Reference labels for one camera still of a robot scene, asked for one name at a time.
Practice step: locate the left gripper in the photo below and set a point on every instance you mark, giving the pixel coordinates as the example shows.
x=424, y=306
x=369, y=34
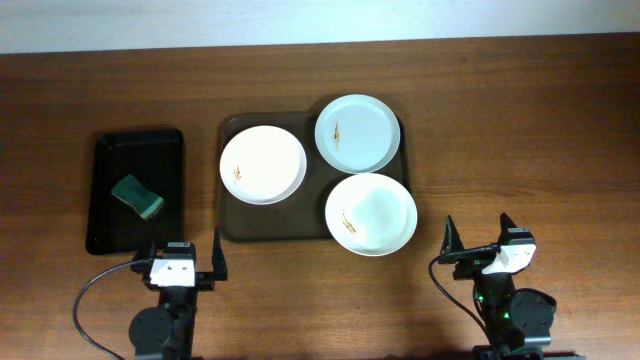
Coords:
x=206, y=280

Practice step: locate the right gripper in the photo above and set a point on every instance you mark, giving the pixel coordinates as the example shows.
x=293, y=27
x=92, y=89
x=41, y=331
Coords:
x=472, y=266

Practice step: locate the green dish sponge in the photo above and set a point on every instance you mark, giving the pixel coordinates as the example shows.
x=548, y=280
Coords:
x=144, y=202

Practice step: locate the white plate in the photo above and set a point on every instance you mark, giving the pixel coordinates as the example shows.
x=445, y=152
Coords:
x=263, y=165
x=371, y=214
x=357, y=134

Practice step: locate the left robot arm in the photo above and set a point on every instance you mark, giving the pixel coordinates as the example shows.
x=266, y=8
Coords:
x=166, y=331

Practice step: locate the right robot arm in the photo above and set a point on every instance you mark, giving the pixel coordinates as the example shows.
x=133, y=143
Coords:
x=516, y=322

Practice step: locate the black rectangular sponge tray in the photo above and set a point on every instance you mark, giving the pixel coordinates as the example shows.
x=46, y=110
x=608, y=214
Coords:
x=155, y=158

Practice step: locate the brown plastic serving tray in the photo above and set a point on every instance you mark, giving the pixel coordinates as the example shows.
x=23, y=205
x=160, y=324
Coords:
x=300, y=216

